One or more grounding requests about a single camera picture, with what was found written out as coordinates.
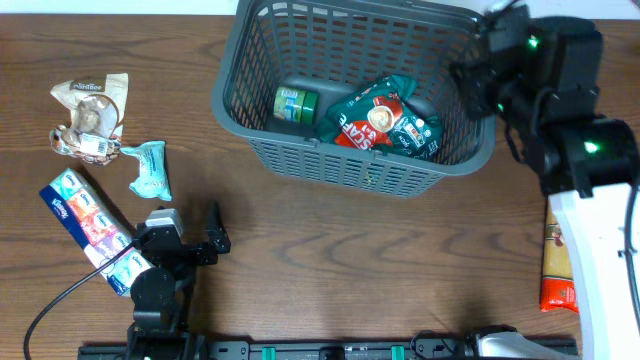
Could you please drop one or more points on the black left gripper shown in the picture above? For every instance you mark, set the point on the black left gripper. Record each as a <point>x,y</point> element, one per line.
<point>192,251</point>

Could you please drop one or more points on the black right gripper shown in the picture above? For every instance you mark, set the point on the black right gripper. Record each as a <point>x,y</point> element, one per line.
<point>473,84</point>

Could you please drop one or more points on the green lidded spice jar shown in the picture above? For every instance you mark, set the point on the green lidded spice jar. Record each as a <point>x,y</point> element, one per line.
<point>295,105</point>

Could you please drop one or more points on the green red coffee sachet bag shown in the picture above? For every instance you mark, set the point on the green red coffee sachet bag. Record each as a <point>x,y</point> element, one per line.
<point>378,118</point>

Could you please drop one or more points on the orange spaghetti packet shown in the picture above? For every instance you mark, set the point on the orange spaghetti packet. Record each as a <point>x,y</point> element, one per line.
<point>557,285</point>

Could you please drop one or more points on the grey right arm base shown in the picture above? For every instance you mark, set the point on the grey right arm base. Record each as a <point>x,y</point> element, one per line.
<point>503,341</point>

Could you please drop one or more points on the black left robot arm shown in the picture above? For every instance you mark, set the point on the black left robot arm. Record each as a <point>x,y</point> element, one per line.
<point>162,295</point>

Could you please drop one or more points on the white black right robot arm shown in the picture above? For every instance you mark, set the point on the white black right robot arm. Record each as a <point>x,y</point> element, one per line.
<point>588,168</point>

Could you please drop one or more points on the mint toilet tissue wipes pack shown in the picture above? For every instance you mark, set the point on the mint toilet tissue wipes pack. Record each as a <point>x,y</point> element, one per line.
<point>152,181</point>

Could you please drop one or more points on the blue Kleenex tissue multipack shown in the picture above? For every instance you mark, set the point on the blue Kleenex tissue multipack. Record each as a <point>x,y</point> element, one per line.
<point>101,237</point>

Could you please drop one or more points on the beige mushroom snack pouch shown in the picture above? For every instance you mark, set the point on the beige mushroom snack pouch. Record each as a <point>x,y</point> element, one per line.
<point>97,107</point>

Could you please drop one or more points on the grey plastic slotted basket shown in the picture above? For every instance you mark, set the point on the grey plastic slotted basket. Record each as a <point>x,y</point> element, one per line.
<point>334,48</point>

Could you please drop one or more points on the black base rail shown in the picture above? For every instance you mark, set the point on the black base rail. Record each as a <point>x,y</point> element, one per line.
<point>429,348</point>

